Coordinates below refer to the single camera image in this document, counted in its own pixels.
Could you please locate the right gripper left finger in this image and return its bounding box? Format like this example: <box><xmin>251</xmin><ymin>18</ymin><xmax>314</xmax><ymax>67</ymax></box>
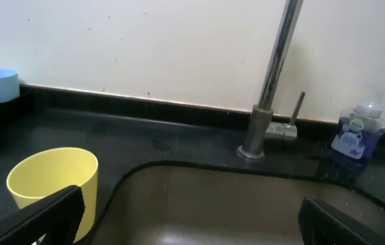
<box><xmin>0</xmin><ymin>184</ymin><xmax>86</xmax><ymax>245</ymax></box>

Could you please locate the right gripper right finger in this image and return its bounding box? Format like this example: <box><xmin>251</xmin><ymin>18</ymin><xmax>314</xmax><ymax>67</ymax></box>
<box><xmin>297</xmin><ymin>195</ymin><xmax>385</xmax><ymax>245</ymax></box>

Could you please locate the yellow cup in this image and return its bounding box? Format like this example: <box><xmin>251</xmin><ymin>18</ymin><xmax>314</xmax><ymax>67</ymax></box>
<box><xmin>5</xmin><ymin>146</ymin><xmax>99</xmax><ymax>244</ymax></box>

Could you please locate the blue soap bottle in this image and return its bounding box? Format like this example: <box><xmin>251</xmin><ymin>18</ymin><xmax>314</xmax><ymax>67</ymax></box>
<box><xmin>328</xmin><ymin>99</ymin><xmax>385</xmax><ymax>169</ymax></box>

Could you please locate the steel sink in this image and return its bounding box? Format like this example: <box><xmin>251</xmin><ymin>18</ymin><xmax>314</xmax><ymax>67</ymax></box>
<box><xmin>88</xmin><ymin>160</ymin><xmax>385</xmax><ymax>245</ymax></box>

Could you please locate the steel tap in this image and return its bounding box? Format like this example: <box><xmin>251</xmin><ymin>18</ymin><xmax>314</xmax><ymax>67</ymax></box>
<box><xmin>236</xmin><ymin>0</ymin><xmax>307</xmax><ymax>161</ymax></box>

